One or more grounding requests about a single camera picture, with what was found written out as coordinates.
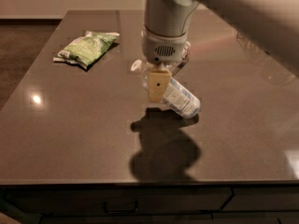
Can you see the green snack bag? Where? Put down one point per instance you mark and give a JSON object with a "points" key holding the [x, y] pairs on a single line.
{"points": [[84, 51]]}

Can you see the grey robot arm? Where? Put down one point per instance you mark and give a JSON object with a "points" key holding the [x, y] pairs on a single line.
{"points": [[273, 25]]}

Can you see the blue label plastic water bottle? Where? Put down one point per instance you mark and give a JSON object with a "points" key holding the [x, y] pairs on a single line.
{"points": [[176, 96]]}

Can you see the dark drawer with handle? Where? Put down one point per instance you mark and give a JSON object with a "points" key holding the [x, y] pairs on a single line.
{"points": [[98, 202]]}

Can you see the red label plastic water bottle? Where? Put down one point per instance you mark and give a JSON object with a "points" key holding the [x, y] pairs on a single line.
{"points": [[175, 67]]}

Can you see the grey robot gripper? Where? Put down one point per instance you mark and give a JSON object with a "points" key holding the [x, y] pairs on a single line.
{"points": [[163, 48]]}

